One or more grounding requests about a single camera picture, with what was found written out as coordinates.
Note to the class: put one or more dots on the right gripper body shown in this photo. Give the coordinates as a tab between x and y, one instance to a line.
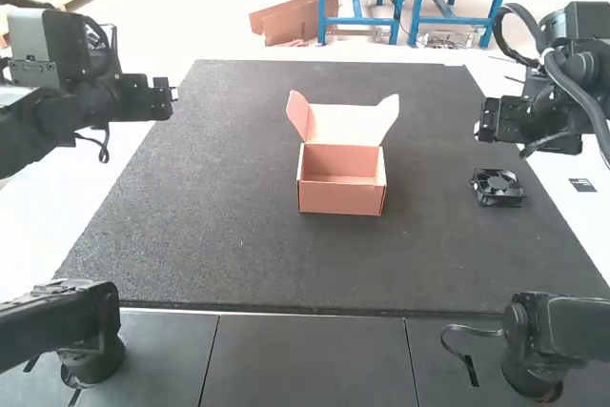
507	118

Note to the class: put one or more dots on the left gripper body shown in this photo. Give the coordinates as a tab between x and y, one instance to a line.
133	97

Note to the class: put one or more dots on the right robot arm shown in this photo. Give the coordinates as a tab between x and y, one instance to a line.
562	326

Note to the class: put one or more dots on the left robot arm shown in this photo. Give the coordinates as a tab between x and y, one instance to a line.
47	316

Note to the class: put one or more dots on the cardboard box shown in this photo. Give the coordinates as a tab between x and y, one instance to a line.
340	197

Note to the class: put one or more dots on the black square fan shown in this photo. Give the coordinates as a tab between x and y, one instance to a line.
498	185

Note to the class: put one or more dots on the black label sticker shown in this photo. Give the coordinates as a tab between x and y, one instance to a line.
582	185

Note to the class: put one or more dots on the black mat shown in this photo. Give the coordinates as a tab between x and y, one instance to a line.
214	188

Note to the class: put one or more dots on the brown cardboard sheets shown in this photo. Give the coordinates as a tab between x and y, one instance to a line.
295	18

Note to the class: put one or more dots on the dark base panel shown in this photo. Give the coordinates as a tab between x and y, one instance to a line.
453	378
157	364

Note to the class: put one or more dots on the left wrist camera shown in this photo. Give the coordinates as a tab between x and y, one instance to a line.
33	40

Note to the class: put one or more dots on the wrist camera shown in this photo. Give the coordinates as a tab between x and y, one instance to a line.
586	18
33	40

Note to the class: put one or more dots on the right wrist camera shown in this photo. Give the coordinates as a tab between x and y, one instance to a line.
586	18

